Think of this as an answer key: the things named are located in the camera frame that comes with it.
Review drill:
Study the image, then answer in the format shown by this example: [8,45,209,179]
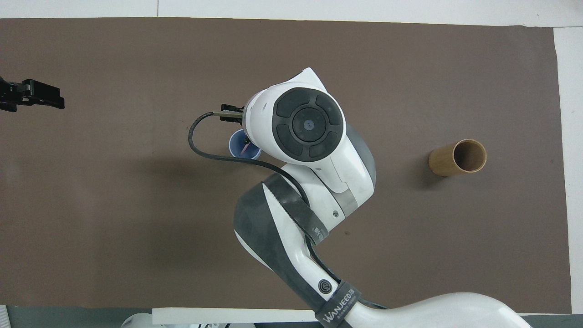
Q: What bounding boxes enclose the dark cable strap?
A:
[314,281,362,328]
[263,173,329,247]

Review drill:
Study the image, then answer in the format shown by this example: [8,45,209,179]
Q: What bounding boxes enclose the blue cup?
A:
[229,129,263,160]

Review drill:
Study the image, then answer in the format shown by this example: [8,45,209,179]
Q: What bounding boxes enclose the brown cylindrical cup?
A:
[428,139,487,177]

